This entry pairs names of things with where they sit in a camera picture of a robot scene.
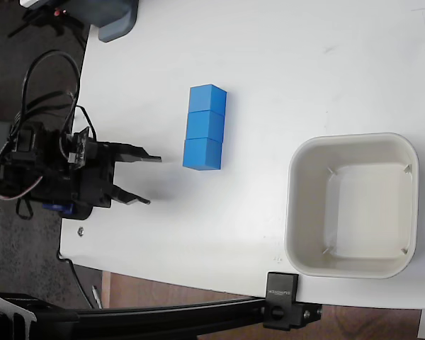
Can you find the white square bowl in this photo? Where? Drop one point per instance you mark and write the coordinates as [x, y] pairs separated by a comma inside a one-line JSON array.
[[361, 212]]

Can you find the blue-gray monitor stand base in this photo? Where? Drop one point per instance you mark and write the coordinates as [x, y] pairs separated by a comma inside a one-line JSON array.
[[115, 21]]

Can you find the white device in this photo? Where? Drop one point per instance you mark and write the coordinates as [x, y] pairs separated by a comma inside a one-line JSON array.
[[32, 3]]

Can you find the small wrist camera board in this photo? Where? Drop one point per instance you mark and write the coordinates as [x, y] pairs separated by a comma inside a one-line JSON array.
[[79, 148]]

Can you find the blue base clamp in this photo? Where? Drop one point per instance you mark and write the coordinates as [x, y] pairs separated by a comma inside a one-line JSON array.
[[62, 209]]

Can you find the silver pen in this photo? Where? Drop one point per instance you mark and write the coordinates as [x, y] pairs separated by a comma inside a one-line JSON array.
[[97, 297]]

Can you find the black six-joint robot arm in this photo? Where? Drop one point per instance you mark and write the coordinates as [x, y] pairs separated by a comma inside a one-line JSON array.
[[39, 159]]

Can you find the black table clamp block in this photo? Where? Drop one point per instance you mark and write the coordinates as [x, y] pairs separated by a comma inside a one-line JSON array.
[[281, 297]]

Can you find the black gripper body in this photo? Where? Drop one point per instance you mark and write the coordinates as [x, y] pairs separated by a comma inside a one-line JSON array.
[[95, 184]]

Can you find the blue cube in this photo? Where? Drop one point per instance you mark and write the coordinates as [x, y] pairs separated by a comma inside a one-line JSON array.
[[200, 154], [202, 125], [203, 99]]

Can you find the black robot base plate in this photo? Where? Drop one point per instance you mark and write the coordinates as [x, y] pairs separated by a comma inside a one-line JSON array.
[[83, 212]]

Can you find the small metal nut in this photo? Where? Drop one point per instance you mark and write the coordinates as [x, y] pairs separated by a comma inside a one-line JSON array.
[[80, 231]]

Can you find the small black tripod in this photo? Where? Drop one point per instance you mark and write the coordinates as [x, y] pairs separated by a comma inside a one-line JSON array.
[[62, 25]]

